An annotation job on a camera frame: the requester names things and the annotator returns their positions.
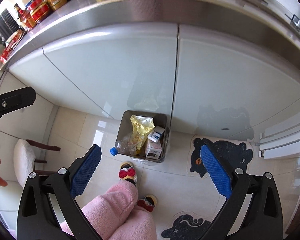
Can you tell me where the clear plastic water bottle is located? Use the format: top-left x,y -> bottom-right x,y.
110,132 -> 140,156

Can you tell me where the pink white carton box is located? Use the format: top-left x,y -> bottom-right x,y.
145,139 -> 162,160

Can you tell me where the white blue medicine box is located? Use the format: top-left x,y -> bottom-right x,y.
147,126 -> 165,142

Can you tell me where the yellow paper wrapper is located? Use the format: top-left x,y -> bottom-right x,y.
130,115 -> 155,154

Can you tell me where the dark square trash bin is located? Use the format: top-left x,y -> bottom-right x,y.
111,110 -> 170,165

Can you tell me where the black bear floor mat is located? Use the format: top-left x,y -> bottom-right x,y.
190,138 -> 253,178

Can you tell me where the red bow slipper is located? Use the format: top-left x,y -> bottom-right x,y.
119,161 -> 138,186
137,194 -> 158,213

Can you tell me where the pink fleece trouser leg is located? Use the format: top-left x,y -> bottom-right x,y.
59,179 -> 158,240

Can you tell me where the white cushioned wooden chair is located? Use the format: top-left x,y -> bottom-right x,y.
13,139 -> 61,188

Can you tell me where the red seasoning packet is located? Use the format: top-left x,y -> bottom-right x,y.
0,29 -> 26,63

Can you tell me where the small red chili jar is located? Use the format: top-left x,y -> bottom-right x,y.
20,10 -> 37,30

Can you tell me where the red lid chili sauce jar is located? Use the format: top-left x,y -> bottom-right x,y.
28,0 -> 51,23

